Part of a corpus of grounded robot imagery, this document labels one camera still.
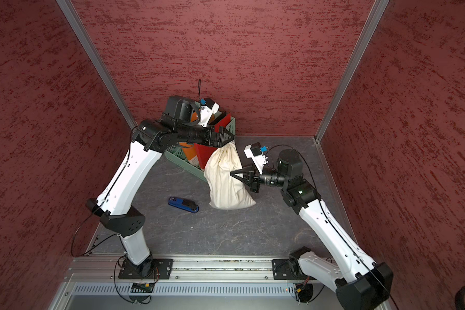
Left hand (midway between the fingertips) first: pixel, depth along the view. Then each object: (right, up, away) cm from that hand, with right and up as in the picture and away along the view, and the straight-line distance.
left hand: (222, 139), depth 65 cm
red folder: (-10, -4, +19) cm, 22 cm away
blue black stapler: (-20, -29, +23) cm, 42 cm away
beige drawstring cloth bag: (+2, -18, -1) cm, 18 cm away
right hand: (+3, -13, -2) cm, 13 cm away
